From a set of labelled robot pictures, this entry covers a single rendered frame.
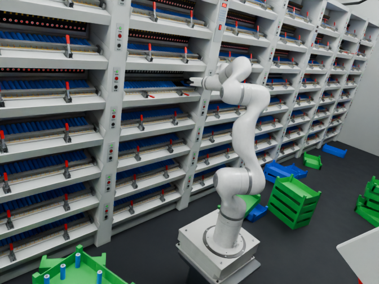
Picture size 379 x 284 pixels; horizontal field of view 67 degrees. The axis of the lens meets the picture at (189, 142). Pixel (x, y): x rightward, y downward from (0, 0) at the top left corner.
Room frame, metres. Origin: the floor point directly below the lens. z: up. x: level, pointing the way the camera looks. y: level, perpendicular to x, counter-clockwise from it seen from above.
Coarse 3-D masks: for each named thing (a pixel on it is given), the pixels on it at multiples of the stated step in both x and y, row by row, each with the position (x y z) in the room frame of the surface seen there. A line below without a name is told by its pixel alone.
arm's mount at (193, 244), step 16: (192, 224) 1.25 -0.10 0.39; (208, 224) 1.27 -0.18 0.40; (192, 240) 1.14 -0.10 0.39; (256, 240) 1.21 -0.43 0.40; (192, 256) 1.11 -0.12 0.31; (208, 256) 1.05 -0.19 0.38; (224, 256) 1.07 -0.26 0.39; (240, 256) 1.09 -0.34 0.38; (208, 272) 1.04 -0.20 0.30; (224, 272) 1.02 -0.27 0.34
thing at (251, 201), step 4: (240, 196) 2.10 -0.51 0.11; (244, 196) 2.10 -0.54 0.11; (248, 196) 2.09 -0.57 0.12; (252, 196) 2.09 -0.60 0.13; (256, 196) 2.05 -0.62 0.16; (260, 196) 2.01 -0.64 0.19; (244, 200) 2.06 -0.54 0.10; (248, 200) 2.05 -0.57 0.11; (252, 200) 2.05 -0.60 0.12; (256, 200) 2.05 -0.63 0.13; (260, 200) 2.03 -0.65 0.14; (248, 204) 2.02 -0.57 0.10; (252, 204) 2.01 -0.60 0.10; (256, 204) 1.99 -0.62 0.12; (248, 208) 1.98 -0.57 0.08; (252, 208) 1.96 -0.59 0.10; (248, 212) 1.92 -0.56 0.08; (244, 216) 1.89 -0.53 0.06
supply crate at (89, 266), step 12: (84, 252) 0.87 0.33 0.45; (60, 264) 0.80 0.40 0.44; (72, 264) 0.85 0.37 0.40; (84, 264) 0.86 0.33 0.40; (96, 264) 0.84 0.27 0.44; (36, 276) 0.71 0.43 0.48; (72, 276) 0.80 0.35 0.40; (84, 276) 0.81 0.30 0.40; (96, 276) 0.82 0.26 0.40; (108, 276) 0.81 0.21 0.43
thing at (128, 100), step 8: (200, 88) 1.90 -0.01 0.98; (128, 96) 1.50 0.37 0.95; (136, 96) 1.53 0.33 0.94; (160, 96) 1.64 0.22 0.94; (168, 96) 1.68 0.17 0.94; (176, 96) 1.73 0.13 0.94; (184, 96) 1.77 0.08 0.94; (192, 96) 1.83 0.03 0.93; (200, 96) 1.89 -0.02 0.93; (128, 104) 1.47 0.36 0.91; (136, 104) 1.52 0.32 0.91; (144, 104) 1.56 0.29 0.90; (152, 104) 1.60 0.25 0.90
